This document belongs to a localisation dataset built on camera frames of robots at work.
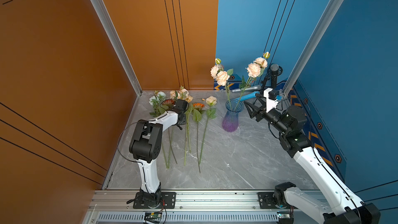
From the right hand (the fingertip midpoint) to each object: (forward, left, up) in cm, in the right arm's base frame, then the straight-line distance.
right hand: (251, 98), depth 68 cm
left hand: (+12, +38, -32) cm, 52 cm away
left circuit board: (-40, +45, -39) cm, 72 cm away
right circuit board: (-39, -15, -37) cm, 56 cm away
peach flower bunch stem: (+32, +38, -29) cm, 57 cm away
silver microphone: (+34, -12, -26) cm, 44 cm away
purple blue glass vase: (+7, +6, -28) cm, 30 cm away
